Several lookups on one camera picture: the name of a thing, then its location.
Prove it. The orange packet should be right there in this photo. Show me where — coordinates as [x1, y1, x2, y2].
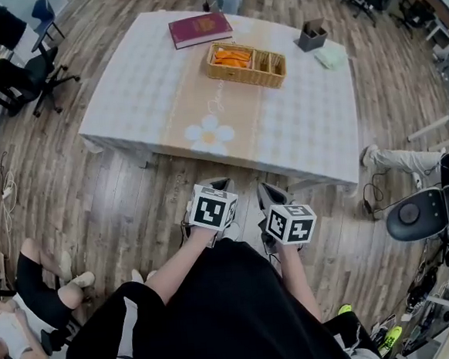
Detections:
[212, 46, 256, 73]

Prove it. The grey backpack strap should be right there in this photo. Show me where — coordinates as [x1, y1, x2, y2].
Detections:
[82, 293, 143, 359]
[333, 329, 379, 359]

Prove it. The maroon hardcover book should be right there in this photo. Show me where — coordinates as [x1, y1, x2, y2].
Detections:
[167, 11, 235, 51]

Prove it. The white equipment shelf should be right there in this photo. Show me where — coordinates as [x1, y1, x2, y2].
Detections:
[398, 273, 449, 355]

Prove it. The wicker basket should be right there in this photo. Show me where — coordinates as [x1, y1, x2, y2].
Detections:
[203, 36, 289, 95]

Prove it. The person's left forearm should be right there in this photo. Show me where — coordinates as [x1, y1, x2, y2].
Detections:
[140, 223, 230, 310]

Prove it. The dark round-shell backpack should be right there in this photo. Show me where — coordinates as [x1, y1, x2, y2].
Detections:
[381, 153, 449, 244]

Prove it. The white power strip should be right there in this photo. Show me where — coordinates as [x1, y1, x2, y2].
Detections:
[0, 179, 19, 201]

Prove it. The person's right forearm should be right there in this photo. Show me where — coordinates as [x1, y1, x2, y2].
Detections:
[274, 239, 324, 326]

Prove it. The black power cable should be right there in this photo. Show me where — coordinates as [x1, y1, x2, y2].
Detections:
[360, 169, 393, 222]

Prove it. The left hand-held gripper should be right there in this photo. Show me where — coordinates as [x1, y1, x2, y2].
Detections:
[177, 176, 244, 252]

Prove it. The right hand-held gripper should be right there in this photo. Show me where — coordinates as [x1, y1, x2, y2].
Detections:
[254, 178, 320, 256]

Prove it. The grey pen holder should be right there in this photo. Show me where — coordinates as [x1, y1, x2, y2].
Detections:
[295, 16, 330, 53]

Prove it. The person's black clothing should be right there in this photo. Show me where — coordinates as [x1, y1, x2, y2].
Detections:
[56, 227, 385, 359]

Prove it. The white desk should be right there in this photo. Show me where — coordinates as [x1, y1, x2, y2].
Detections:
[404, 104, 449, 154]

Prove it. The checked tablecloth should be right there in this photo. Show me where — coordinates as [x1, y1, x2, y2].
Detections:
[69, 0, 365, 208]

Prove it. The blue chair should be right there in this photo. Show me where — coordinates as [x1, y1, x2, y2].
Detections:
[27, 0, 66, 52]

